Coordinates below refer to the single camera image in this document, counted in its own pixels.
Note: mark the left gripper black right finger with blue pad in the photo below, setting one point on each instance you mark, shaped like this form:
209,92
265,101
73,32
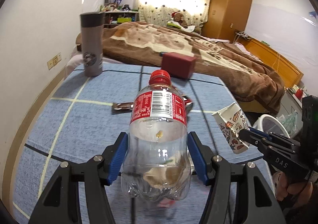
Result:
255,201

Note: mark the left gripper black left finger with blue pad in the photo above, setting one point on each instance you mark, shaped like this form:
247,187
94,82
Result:
60,201

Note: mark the patterned paper cup carton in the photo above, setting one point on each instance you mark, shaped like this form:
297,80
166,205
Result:
231,120

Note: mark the clear plastic bottle red label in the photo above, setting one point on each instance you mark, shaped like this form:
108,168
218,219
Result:
156,165

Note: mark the white trash bin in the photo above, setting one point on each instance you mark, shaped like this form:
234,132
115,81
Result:
270,124

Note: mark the person's right hand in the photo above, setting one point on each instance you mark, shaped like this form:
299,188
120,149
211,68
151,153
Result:
284,188

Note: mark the wooden bed headboard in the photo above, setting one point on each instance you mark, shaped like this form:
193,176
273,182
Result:
290,74

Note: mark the brown snack wrapper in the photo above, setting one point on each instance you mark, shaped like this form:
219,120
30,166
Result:
122,107

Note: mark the red round snack wrapper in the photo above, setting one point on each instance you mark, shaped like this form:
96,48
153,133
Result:
188,103

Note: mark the dark red box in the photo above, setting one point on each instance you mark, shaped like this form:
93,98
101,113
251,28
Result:
178,65

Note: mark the orange wooden wardrobe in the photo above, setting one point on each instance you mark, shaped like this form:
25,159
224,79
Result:
226,18

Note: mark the brown patterned blanket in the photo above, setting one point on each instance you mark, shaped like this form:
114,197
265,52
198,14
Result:
256,86

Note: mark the grey thermos tumbler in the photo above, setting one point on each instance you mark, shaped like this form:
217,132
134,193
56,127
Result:
92,26

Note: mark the brown teddy bear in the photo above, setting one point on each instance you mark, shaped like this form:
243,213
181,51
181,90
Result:
179,18

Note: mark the cluttered shelf unit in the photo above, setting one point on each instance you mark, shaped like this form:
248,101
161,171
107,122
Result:
116,14

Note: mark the wall power socket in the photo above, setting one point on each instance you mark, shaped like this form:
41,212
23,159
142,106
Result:
54,61

